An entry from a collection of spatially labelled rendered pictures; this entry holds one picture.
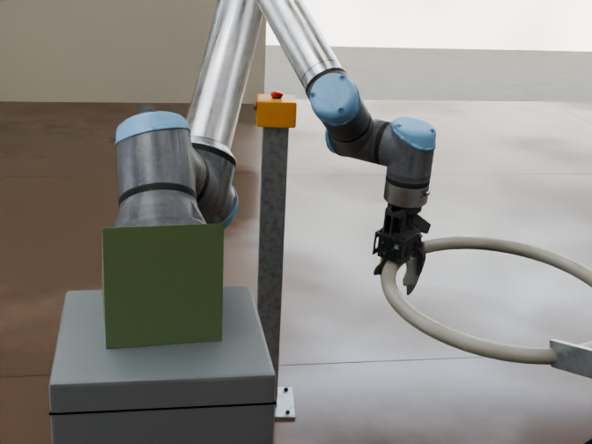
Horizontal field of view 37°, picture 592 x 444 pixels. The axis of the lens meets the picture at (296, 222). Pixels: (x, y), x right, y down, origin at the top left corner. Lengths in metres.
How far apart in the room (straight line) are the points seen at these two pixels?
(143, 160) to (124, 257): 0.20
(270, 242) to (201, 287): 1.20
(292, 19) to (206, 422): 0.80
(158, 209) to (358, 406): 1.70
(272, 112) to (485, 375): 1.38
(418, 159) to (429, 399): 1.64
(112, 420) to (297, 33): 0.82
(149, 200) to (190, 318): 0.24
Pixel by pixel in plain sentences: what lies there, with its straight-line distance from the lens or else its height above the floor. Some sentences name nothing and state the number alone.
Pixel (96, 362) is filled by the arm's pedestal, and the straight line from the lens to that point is 1.68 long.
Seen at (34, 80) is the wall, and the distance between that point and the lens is 7.69.
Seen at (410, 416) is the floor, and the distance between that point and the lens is 3.18.
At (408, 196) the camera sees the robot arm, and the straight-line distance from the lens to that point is 1.80.
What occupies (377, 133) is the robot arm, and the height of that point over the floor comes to 1.22.
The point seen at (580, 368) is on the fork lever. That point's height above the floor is 0.92.
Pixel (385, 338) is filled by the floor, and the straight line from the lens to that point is 3.67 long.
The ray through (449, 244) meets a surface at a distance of 2.01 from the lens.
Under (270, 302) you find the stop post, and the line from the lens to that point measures 2.95.
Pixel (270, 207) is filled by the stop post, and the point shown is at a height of 0.74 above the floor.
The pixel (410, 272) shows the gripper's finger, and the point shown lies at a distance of 1.90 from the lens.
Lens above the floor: 1.65
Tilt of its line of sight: 20 degrees down
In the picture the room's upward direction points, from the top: 3 degrees clockwise
